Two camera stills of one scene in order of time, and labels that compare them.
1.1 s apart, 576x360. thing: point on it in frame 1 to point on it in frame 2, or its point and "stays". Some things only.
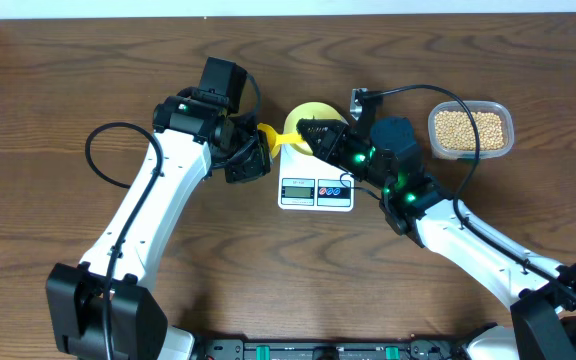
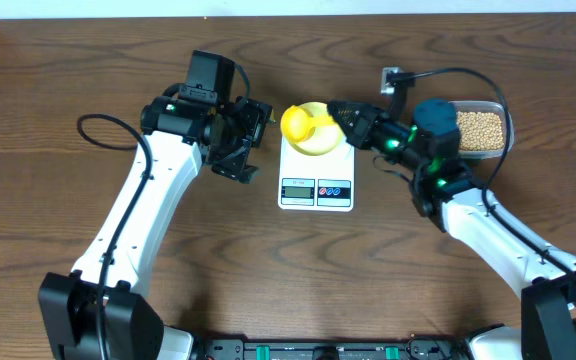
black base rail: x=328 y=349 stays
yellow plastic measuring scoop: x=292 y=138 to x=297 y=123
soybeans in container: x=455 y=130 stays
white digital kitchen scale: x=311 y=183 stays
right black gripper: x=327 y=150 to x=369 y=117
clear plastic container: x=452 y=133 stays
